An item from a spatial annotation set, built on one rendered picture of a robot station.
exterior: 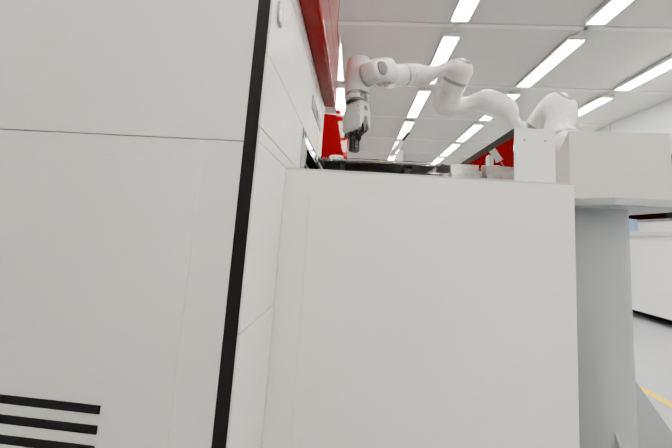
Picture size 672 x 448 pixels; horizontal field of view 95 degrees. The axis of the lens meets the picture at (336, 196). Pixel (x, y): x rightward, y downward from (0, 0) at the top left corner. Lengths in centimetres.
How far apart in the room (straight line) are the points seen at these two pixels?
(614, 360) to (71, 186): 129
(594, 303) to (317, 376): 78
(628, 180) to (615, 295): 32
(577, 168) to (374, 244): 65
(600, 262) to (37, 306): 126
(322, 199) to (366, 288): 21
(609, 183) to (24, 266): 131
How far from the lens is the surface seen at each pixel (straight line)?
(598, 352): 117
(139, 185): 59
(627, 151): 118
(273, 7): 64
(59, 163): 69
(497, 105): 142
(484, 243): 73
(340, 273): 68
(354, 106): 109
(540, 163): 87
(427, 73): 141
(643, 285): 455
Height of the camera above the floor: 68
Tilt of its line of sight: 7 degrees up
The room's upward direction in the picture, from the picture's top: 4 degrees clockwise
